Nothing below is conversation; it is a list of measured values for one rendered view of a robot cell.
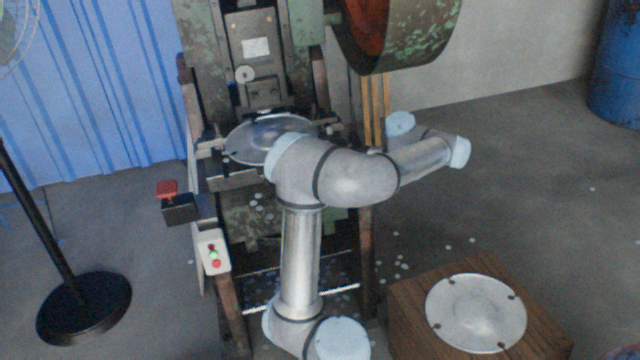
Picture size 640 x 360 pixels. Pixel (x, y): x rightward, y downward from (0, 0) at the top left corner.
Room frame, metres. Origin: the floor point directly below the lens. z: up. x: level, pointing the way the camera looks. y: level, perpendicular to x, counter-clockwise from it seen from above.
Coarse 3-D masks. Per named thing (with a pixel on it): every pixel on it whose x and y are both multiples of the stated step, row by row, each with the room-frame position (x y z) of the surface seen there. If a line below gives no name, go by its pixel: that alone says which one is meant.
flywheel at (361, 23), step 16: (352, 0) 1.69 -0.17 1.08; (368, 0) 1.56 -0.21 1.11; (384, 0) 1.41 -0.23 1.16; (352, 16) 1.63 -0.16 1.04; (368, 16) 1.56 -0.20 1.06; (384, 16) 1.30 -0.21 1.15; (352, 32) 1.63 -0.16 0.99; (368, 32) 1.49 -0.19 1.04; (384, 32) 1.31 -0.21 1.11; (368, 48) 1.45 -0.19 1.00
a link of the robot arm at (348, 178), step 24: (432, 144) 0.97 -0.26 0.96; (456, 144) 1.01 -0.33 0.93; (336, 168) 0.77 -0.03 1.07; (360, 168) 0.77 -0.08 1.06; (384, 168) 0.79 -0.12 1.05; (408, 168) 0.85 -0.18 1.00; (432, 168) 0.93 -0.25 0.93; (336, 192) 0.75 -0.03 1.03; (360, 192) 0.75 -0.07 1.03; (384, 192) 0.76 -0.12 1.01
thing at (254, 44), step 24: (240, 0) 1.45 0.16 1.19; (264, 0) 1.48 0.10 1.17; (240, 24) 1.40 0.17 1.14; (264, 24) 1.41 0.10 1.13; (240, 48) 1.40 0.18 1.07; (264, 48) 1.41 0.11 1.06; (240, 72) 1.38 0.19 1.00; (264, 72) 1.41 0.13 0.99; (240, 96) 1.39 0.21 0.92; (264, 96) 1.38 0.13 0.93; (288, 96) 1.42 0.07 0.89
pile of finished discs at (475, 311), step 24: (432, 288) 1.07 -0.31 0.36; (456, 288) 1.06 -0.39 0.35; (480, 288) 1.05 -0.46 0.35; (504, 288) 1.04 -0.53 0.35; (432, 312) 0.98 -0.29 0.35; (456, 312) 0.97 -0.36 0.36; (480, 312) 0.96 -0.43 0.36; (504, 312) 0.95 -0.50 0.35; (456, 336) 0.89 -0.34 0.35; (480, 336) 0.88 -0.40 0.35; (504, 336) 0.87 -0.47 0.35
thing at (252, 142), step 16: (240, 128) 1.45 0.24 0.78; (256, 128) 1.44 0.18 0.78; (272, 128) 1.42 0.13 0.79; (288, 128) 1.42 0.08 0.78; (304, 128) 1.40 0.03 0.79; (224, 144) 1.35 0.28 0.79; (240, 144) 1.35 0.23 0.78; (256, 144) 1.33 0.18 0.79; (272, 144) 1.32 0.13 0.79; (240, 160) 1.26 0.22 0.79; (256, 160) 1.25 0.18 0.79
